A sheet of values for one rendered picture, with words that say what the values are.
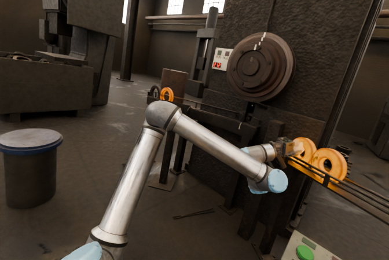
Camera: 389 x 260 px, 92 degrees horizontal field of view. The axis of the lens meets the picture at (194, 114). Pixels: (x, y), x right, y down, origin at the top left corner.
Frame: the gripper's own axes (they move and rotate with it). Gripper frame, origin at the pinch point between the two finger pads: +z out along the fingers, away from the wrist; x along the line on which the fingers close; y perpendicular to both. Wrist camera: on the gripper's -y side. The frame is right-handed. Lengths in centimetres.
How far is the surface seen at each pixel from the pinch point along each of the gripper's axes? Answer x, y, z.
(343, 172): -23.4, 0.3, -0.7
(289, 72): 25.8, 38.0, 8.6
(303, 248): -45, -1, -40
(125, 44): 716, 111, -153
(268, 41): 39, 57, 2
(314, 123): 14.4, 6.3, 20.4
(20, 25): 864, 214, -549
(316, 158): -10.9, 0.2, -1.9
